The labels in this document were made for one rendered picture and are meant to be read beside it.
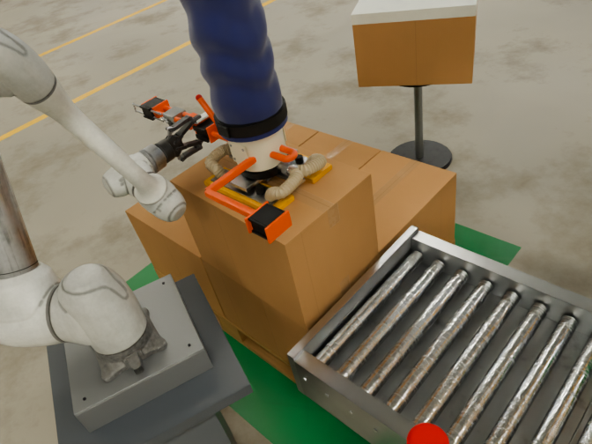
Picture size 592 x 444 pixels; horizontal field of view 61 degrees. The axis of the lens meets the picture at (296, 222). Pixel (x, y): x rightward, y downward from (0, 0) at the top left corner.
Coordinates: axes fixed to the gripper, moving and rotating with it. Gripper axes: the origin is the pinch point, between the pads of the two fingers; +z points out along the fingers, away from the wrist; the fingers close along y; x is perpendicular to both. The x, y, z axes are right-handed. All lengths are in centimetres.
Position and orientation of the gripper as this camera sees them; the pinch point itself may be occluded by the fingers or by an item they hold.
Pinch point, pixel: (204, 125)
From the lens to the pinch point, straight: 184.6
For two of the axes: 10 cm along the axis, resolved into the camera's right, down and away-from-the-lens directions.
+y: 1.8, 7.4, 6.4
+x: 7.3, 3.4, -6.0
